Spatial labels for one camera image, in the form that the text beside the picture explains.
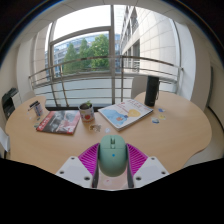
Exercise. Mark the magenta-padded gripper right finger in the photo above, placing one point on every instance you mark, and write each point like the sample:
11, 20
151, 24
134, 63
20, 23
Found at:
136, 160

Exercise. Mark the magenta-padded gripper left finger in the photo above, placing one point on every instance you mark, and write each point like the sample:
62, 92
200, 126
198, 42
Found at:
87, 159

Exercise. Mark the mint green computer mouse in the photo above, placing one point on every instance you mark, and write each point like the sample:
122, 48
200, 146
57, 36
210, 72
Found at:
112, 156

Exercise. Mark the small potted plant mug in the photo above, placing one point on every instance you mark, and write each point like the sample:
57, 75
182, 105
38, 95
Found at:
87, 114

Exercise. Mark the red cover magazine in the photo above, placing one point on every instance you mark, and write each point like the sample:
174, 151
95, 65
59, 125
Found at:
60, 121

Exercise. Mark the blue and yellow magazine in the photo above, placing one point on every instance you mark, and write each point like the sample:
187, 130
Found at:
125, 114

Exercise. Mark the small printed can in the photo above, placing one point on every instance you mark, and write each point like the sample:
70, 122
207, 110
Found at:
39, 110

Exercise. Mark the black cylindrical speaker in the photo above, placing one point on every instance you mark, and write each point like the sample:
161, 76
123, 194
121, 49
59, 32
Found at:
151, 91

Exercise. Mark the small black stapler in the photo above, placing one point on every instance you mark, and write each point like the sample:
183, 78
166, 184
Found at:
33, 105

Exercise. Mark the black office printer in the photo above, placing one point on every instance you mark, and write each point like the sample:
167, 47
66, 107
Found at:
9, 101

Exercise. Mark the metal balcony railing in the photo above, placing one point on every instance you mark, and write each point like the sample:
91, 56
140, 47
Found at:
83, 60

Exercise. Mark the dark grey door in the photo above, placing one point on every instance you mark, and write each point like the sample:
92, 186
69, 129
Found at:
211, 86

